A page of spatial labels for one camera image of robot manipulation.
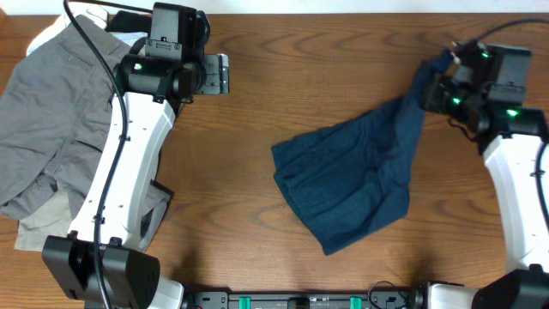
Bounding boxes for navy blue shorts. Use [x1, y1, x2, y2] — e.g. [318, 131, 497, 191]
[271, 49, 453, 255]

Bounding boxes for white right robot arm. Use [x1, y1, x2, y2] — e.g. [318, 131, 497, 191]
[410, 40, 548, 308]

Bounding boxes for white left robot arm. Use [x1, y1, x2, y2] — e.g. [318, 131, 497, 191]
[42, 3, 230, 308]

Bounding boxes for light blue garment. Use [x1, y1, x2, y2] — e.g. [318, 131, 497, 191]
[112, 32, 148, 46]

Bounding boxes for black garment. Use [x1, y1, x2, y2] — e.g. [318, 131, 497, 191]
[105, 11, 152, 33]

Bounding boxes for white garment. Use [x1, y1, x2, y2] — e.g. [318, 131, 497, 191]
[26, 3, 108, 56]

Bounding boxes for beige shorts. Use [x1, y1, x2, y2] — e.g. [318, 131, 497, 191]
[14, 191, 72, 251]

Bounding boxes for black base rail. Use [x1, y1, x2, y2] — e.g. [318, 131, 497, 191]
[188, 288, 425, 309]

